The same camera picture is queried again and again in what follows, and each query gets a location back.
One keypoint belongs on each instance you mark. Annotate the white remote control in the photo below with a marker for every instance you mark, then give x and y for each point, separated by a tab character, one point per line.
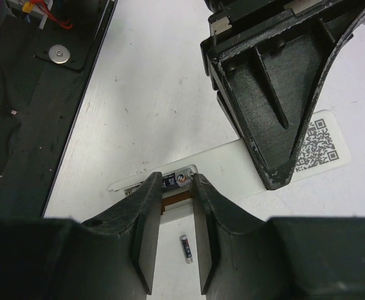
231	171

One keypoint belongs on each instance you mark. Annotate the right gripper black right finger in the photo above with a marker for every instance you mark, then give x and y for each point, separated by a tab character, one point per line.
243	257

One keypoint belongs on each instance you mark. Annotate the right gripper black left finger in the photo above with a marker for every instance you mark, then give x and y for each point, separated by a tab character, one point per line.
110	256

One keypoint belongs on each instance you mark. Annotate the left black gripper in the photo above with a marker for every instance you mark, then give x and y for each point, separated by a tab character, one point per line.
268	61

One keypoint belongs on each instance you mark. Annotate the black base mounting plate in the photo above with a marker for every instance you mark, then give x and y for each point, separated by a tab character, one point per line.
48	50

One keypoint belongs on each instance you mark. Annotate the small black battery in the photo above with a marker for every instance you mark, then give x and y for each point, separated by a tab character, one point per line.
186	249
177	179

